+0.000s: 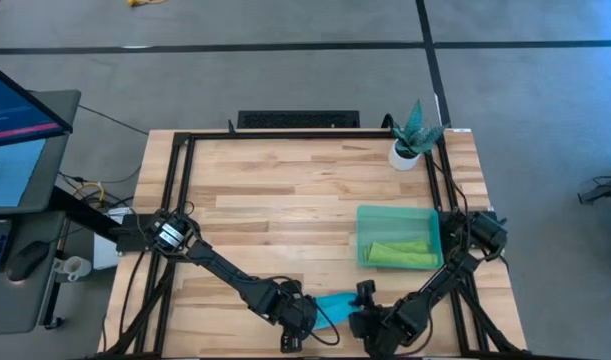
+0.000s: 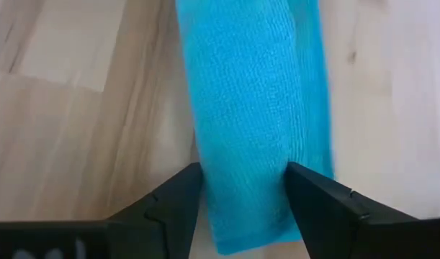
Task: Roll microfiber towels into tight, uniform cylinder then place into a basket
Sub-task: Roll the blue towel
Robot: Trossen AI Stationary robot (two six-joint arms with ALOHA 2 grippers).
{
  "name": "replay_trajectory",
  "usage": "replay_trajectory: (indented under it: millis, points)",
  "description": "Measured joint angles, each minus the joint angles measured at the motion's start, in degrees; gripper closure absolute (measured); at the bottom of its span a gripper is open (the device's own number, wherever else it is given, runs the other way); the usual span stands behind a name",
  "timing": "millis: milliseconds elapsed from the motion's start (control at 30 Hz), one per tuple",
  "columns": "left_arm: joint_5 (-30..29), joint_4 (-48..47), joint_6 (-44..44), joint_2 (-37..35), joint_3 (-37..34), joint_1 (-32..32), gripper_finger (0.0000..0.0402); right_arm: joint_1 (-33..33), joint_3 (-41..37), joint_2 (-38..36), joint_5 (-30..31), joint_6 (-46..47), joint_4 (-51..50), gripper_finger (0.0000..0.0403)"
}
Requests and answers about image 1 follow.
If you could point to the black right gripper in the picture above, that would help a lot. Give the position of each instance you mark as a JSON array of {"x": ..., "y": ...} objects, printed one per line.
[{"x": 380, "y": 330}]

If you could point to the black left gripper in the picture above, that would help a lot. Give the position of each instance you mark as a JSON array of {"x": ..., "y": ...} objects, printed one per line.
[{"x": 292, "y": 310}]

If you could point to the blue microfiber towel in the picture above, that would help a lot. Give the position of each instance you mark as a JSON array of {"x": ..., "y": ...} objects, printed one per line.
[{"x": 335, "y": 307}]

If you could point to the green microfiber towel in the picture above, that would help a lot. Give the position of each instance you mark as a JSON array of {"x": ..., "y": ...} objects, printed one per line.
[{"x": 400, "y": 252}]

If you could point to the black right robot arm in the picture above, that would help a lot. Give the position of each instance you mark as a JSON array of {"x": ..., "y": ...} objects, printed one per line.
[{"x": 450, "y": 275}]

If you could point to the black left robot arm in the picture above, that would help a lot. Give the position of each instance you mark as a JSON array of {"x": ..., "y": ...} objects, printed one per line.
[{"x": 220, "y": 270}]

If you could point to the translucent teal plastic basket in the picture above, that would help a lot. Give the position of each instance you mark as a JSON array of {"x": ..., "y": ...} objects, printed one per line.
[{"x": 385, "y": 220}]

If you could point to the green plant in white pot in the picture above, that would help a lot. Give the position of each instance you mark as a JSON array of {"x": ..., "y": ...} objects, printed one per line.
[{"x": 402, "y": 160}]

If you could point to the black floor grille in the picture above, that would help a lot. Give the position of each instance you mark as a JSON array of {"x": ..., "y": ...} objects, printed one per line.
[{"x": 295, "y": 119}]

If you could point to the white box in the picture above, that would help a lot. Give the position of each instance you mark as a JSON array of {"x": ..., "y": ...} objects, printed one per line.
[{"x": 102, "y": 252}]

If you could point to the white mug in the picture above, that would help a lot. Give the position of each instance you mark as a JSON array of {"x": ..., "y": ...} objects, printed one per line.
[{"x": 77, "y": 267}]

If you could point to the black floor stand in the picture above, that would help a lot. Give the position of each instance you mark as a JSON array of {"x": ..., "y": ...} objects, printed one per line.
[{"x": 597, "y": 192}]

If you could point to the black computer mouse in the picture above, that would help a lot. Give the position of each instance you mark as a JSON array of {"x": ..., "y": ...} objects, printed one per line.
[{"x": 27, "y": 259}]

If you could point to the gray computer desk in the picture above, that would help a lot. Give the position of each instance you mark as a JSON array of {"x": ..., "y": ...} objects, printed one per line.
[{"x": 60, "y": 165}]

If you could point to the computer monitor with blue screen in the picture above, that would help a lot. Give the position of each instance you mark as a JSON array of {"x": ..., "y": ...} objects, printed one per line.
[{"x": 15, "y": 110}]

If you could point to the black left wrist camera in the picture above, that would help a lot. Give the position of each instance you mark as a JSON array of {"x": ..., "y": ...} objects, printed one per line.
[{"x": 291, "y": 343}]

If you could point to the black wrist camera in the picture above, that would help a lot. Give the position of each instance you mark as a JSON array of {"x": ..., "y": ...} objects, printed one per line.
[
  {"x": 366, "y": 292},
  {"x": 291, "y": 343}
]

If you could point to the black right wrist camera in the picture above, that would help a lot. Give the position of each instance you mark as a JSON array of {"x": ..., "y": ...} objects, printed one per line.
[{"x": 366, "y": 292}]

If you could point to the black aluminium table frame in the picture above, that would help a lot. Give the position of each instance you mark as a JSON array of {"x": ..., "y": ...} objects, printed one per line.
[{"x": 285, "y": 135}]

